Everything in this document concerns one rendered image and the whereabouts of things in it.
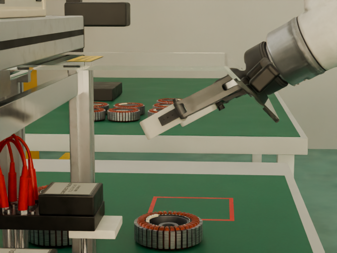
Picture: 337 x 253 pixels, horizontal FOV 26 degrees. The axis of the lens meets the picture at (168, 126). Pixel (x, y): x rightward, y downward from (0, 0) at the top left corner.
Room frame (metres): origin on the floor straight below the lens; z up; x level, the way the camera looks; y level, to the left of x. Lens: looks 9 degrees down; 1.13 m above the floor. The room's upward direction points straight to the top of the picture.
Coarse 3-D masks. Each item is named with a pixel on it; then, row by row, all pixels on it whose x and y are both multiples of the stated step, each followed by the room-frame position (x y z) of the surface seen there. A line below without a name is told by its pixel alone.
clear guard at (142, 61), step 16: (32, 64) 0.79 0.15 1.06; (48, 64) 0.79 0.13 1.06; (64, 64) 0.79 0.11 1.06; (80, 64) 0.79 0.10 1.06; (96, 64) 0.79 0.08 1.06; (112, 64) 0.79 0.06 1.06; (128, 64) 0.79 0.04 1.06; (144, 64) 0.79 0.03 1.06; (160, 64) 0.79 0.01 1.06; (176, 64) 0.79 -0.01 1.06; (192, 64) 0.79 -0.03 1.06; (208, 64) 0.79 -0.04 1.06; (224, 64) 0.79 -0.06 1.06; (240, 80) 0.77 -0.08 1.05; (256, 96) 0.77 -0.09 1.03; (272, 112) 0.76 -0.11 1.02
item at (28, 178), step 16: (0, 144) 0.83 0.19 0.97; (16, 144) 0.82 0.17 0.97; (32, 160) 0.84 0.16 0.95; (0, 176) 0.80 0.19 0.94; (16, 176) 0.83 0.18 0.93; (32, 176) 0.84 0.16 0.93; (0, 192) 0.80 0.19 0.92; (16, 192) 0.83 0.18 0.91; (32, 192) 0.81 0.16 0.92; (0, 208) 0.80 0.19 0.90; (32, 208) 0.81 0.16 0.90
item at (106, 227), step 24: (48, 192) 0.80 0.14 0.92; (72, 192) 0.80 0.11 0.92; (96, 192) 0.80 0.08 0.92; (0, 216) 0.79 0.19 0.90; (24, 216) 0.79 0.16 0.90; (48, 216) 0.79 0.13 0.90; (72, 216) 0.78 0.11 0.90; (96, 216) 0.79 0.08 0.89; (120, 216) 0.84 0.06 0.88; (24, 240) 0.84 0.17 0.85
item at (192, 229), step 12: (144, 216) 1.16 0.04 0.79; (156, 216) 1.17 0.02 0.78; (168, 216) 1.18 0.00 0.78; (180, 216) 1.18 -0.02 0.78; (192, 216) 1.16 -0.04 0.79; (144, 228) 1.11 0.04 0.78; (156, 228) 1.10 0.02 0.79; (168, 228) 1.10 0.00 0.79; (180, 228) 1.10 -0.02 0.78; (192, 228) 1.11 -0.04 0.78; (144, 240) 1.11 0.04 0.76; (156, 240) 1.10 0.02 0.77; (168, 240) 1.09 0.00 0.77; (180, 240) 1.10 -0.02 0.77; (192, 240) 1.11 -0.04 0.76
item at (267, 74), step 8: (256, 64) 0.93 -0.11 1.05; (264, 64) 0.86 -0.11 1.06; (272, 64) 0.83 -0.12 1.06; (248, 72) 0.93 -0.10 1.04; (256, 72) 0.92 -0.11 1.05; (264, 72) 0.83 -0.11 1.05; (272, 72) 0.83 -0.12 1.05; (256, 80) 0.83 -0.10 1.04; (264, 80) 0.83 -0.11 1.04; (272, 80) 0.83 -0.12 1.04; (256, 88) 0.83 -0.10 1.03; (264, 88) 0.83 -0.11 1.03
